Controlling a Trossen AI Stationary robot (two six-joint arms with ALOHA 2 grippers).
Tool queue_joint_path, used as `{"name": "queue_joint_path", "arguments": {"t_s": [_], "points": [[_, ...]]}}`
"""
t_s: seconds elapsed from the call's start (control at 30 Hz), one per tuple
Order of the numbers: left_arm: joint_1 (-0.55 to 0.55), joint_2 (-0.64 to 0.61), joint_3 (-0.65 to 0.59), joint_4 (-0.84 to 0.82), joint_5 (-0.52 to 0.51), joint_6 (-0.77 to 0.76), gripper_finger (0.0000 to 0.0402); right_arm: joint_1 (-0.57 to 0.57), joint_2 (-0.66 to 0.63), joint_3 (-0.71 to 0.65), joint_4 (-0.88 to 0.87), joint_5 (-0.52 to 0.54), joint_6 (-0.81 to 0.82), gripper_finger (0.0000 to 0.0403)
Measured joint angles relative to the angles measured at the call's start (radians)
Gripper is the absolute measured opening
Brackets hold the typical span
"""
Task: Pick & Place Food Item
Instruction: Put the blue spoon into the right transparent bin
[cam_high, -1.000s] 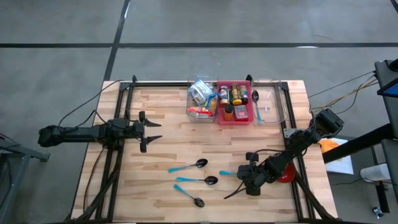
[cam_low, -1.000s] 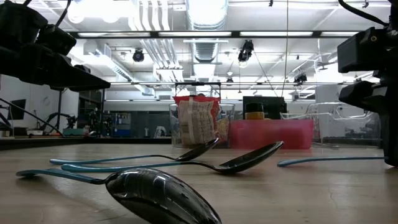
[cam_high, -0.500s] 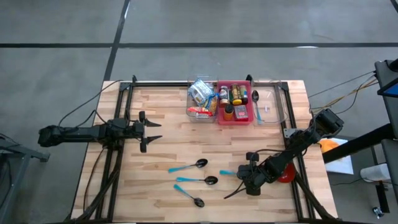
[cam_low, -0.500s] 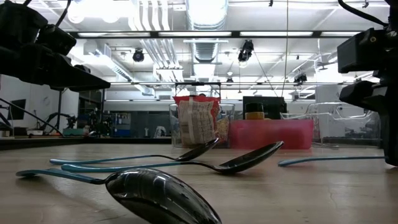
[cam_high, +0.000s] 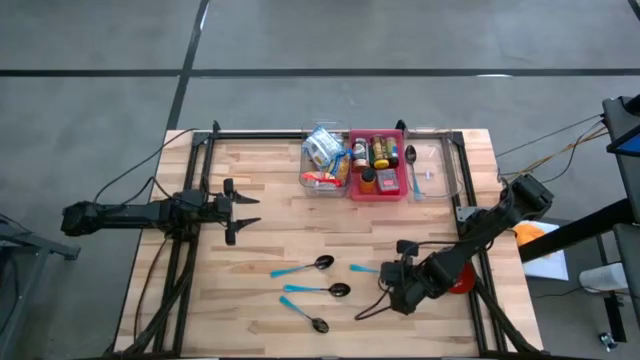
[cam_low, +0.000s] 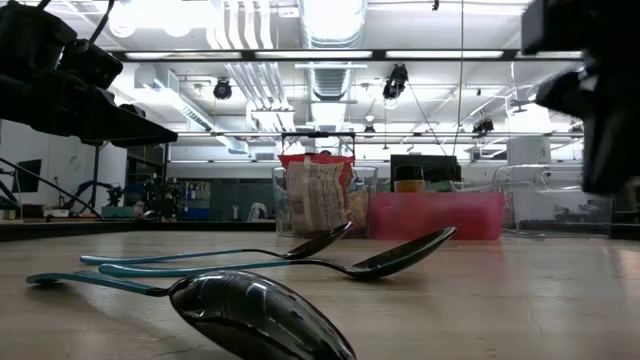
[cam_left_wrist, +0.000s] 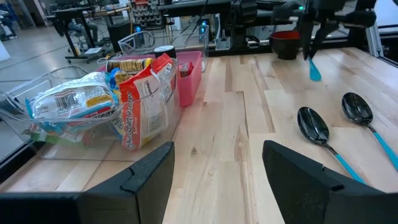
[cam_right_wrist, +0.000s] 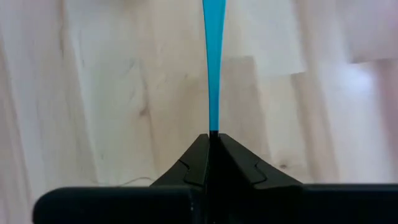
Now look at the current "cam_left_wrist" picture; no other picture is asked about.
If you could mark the black beam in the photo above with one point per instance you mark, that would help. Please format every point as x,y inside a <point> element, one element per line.
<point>192,7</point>

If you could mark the pink plastic bin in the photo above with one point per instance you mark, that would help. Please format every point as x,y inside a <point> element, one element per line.
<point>189,84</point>

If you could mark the person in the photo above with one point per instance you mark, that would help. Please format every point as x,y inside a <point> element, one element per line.
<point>85,29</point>

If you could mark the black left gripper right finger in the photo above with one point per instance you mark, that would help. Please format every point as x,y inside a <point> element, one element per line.
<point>298,186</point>

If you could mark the brown spice jar yellow cap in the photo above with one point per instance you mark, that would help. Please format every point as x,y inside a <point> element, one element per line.
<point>130,64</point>

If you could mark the black computer tower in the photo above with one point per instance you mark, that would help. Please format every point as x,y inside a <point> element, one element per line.
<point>119,34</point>

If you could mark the blue yellow noodle packet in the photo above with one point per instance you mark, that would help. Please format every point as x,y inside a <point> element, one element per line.
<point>116,77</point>

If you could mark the black desk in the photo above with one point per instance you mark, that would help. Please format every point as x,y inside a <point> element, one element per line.
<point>70,18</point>

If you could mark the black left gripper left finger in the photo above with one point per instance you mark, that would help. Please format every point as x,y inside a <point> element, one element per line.
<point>146,186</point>

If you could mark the parts organizer rack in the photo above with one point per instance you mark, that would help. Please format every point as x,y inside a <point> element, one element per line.
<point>146,15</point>

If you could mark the green noodle packet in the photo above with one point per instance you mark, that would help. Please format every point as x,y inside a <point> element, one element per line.
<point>56,139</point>

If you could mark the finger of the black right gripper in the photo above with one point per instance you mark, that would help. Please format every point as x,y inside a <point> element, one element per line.
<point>323,34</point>
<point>307,37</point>

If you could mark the clear plastic bin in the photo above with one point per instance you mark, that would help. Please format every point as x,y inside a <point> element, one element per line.
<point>9,102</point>
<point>133,43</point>

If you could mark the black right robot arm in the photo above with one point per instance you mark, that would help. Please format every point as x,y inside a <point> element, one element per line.
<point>248,12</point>

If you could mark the blue white noodle packet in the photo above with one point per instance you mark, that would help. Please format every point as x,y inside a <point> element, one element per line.
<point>71,101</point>

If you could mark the red noodle packet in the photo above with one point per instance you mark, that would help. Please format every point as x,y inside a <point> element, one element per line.
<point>143,109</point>

